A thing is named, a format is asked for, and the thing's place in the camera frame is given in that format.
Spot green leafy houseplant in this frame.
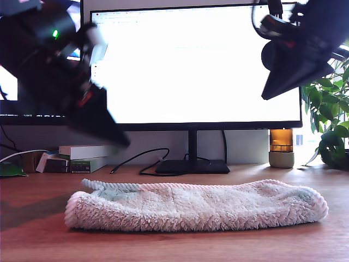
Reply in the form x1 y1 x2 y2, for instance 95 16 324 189
301 40 349 170

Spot green plastic bag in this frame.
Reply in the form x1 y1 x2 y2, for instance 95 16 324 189
0 160 29 178

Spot long white box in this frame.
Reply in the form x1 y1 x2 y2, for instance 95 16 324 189
58 144 119 160

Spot thin camera cable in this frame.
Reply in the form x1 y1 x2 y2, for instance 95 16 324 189
250 0 273 40

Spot black headphones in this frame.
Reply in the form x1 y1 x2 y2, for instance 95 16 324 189
261 0 284 72

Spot brown cardboard box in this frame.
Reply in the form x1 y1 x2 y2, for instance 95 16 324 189
21 150 44 174

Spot amber jar with pale base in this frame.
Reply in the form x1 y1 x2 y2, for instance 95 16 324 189
268 129 296 169

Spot fluffy white mint tea towel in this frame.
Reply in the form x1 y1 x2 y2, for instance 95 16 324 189
64 178 329 233

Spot white cable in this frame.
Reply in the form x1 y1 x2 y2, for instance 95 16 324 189
0 148 50 163

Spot thin black USB cable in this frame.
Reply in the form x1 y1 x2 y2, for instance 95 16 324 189
110 147 191 177

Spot large black monitor with stand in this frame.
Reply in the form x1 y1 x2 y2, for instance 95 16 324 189
87 2 303 175

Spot white box with green label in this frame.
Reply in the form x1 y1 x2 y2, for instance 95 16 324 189
70 157 110 174

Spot black cable behind desk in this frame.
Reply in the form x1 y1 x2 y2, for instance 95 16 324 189
0 124 24 153

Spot black monitor power cable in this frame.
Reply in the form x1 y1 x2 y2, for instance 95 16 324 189
220 129 229 164

